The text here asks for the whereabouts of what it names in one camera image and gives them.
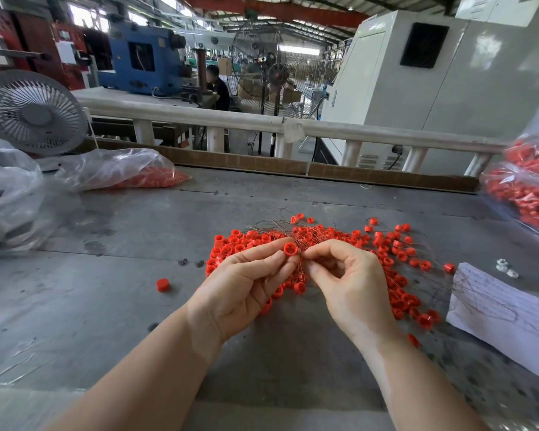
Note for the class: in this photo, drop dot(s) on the person's left hand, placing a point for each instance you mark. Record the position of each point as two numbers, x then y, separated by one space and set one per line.
238 291

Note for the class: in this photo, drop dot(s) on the person's right hand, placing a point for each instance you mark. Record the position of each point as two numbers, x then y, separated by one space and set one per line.
357 291

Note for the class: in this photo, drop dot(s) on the pile of red plastic rings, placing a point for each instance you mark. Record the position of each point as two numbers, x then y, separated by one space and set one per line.
395 242

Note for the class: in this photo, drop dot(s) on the person's right forearm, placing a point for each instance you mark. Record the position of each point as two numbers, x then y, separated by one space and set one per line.
427 386

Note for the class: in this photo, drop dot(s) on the person's left forearm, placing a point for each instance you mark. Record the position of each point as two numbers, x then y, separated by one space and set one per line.
148 379

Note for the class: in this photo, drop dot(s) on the brown wooden board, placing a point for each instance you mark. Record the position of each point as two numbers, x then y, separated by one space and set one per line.
256 164

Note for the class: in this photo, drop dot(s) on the small clear plastic piece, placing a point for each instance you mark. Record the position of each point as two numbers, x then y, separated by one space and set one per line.
513 273
501 263

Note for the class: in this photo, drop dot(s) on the white paper sheet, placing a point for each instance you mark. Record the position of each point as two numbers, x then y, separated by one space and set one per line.
507 320

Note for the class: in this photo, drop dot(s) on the clear bag with red pieces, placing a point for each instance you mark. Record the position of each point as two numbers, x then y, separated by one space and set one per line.
114 167

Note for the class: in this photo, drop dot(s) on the white metal railing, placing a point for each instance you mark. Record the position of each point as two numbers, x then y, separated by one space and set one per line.
216 113

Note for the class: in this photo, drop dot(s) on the large clear bag red pieces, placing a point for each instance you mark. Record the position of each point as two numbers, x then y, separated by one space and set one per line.
526 179

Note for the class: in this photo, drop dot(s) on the blue industrial machine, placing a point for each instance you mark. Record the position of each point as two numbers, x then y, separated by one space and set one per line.
159 74

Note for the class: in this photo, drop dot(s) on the large grey machine cabinet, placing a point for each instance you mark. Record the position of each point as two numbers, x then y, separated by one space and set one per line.
490 76

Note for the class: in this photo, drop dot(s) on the crumpled clear plastic bag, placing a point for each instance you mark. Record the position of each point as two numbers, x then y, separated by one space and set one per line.
6 188

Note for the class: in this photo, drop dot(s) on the white desk fan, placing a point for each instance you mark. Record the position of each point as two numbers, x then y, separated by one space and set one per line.
33 113

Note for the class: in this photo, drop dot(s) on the red industrial machine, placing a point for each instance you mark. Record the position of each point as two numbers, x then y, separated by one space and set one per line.
33 38

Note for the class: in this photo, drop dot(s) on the black pedestal fan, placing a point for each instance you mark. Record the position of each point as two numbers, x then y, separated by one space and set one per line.
278 73

